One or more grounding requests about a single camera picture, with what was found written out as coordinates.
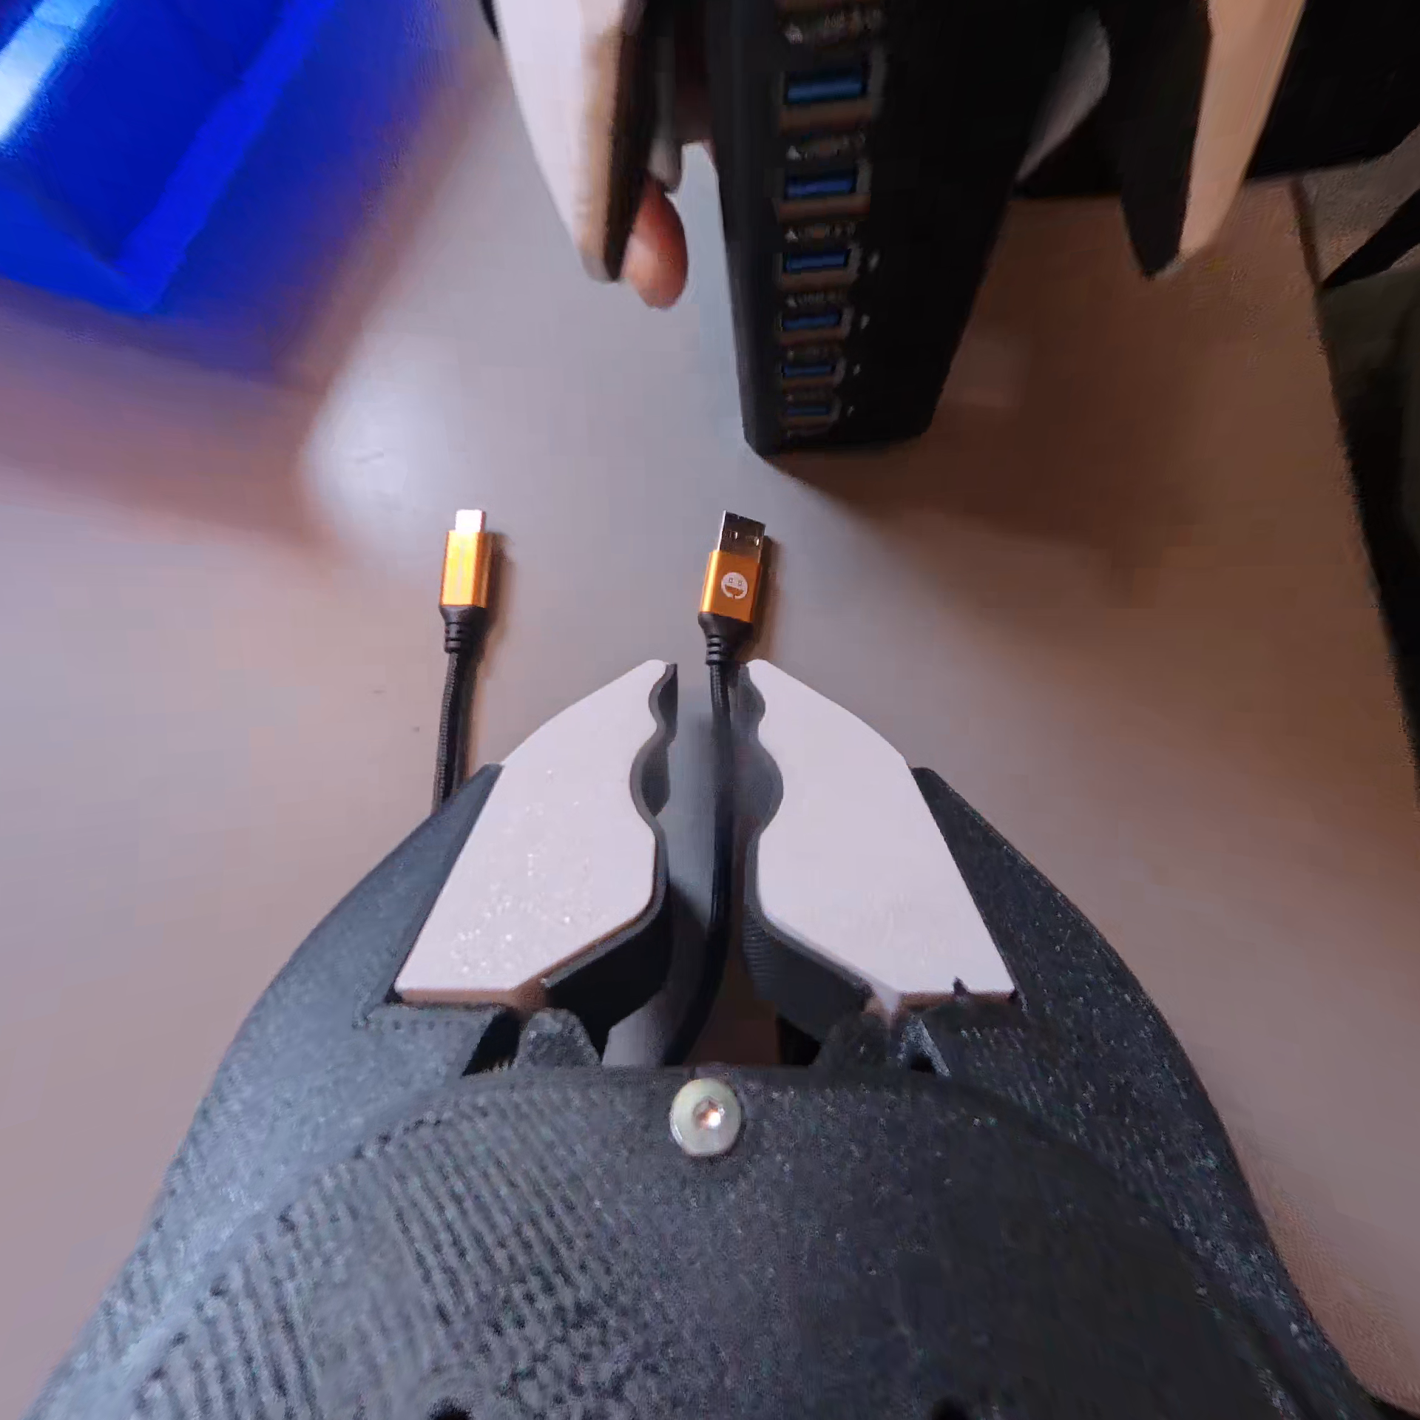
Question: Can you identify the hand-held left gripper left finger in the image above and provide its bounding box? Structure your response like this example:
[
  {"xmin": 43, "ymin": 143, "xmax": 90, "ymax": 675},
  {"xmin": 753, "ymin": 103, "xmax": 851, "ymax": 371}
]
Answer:
[{"xmin": 394, "ymin": 659, "xmax": 681, "ymax": 1057}]

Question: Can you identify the blue plastic bin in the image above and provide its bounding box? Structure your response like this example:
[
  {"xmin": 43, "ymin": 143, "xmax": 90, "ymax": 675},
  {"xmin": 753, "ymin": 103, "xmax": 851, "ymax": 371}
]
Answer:
[{"xmin": 0, "ymin": 0, "xmax": 346, "ymax": 323}]

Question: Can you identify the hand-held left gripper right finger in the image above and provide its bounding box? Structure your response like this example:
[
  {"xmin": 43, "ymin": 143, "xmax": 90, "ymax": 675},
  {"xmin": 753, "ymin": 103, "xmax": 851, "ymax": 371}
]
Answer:
[{"xmin": 737, "ymin": 659, "xmax": 1018, "ymax": 1056}]

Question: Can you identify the large black USB hub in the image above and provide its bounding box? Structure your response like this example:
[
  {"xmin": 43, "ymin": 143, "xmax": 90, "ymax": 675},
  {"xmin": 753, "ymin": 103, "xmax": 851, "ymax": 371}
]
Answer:
[{"xmin": 704, "ymin": 0, "xmax": 1028, "ymax": 456}]

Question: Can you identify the person's green sweatshirt torso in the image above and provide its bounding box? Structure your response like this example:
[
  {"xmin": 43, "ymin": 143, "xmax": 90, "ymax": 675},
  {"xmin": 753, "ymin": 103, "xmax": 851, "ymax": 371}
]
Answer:
[{"xmin": 1292, "ymin": 165, "xmax": 1420, "ymax": 711}]

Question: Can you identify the person's right hand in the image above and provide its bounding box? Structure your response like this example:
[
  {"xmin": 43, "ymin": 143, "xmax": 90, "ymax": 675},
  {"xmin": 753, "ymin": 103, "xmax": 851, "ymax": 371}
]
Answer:
[{"xmin": 619, "ymin": 54, "xmax": 715, "ymax": 310}]

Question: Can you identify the orange-plug braided USB cable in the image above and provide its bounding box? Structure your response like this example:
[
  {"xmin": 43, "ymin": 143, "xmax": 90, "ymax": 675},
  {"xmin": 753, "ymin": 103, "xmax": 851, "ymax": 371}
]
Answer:
[{"xmin": 431, "ymin": 504, "xmax": 772, "ymax": 1066}]

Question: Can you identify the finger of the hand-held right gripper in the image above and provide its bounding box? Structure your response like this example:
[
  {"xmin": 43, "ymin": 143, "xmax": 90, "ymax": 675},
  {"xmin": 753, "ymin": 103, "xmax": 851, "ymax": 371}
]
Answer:
[
  {"xmin": 1118, "ymin": 0, "xmax": 1309, "ymax": 280},
  {"xmin": 493, "ymin": 0, "xmax": 670, "ymax": 283}
]

